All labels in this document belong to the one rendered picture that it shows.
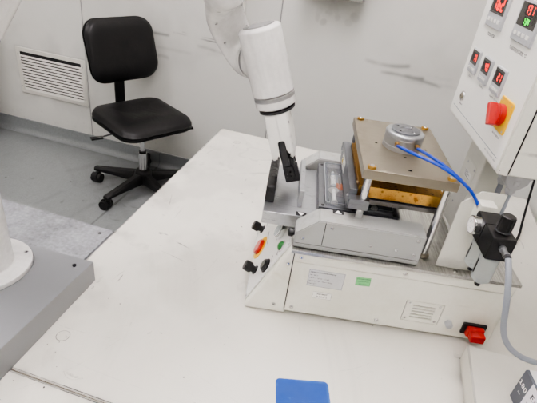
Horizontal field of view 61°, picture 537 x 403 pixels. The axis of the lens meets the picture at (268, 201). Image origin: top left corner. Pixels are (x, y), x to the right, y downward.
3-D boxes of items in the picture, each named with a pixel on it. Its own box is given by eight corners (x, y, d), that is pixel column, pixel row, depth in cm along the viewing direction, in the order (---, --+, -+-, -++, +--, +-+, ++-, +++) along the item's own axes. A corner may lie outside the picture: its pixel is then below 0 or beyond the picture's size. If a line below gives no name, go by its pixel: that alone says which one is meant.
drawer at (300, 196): (386, 193, 113) (394, 166, 109) (399, 247, 95) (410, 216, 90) (269, 176, 114) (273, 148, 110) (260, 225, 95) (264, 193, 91)
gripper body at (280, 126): (260, 97, 97) (272, 144, 103) (255, 113, 89) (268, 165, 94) (295, 90, 96) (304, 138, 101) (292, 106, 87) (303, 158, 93)
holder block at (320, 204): (383, 181, 110) (386, 173, 109) (395, 228, 93) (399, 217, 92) (316, 171, 111) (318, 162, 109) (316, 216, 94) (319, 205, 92)
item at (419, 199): (419, 168, 108) (431, 131, 103) (440, 219, 89) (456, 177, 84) (348, 157, 108) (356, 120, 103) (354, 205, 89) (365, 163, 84)
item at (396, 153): (443, 166, 111) (462, 116, 104) (483, 241, 84) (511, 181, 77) (345, 151, 111) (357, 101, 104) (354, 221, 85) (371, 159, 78)
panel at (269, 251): (260, 224, 126) (296, 176, 117) (244, 299, 101) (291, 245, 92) (253, 221, 126) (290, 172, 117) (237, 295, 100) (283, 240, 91)
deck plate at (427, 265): (470, 198, 119) (471, 195, 118) (521, 289, 89) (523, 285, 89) (297, 172, 120) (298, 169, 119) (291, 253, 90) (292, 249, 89)
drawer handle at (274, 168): (278, 170, 109) (280, 155, 107) (273, 203, 96) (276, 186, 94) (270, 169, 109) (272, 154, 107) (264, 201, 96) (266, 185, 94)
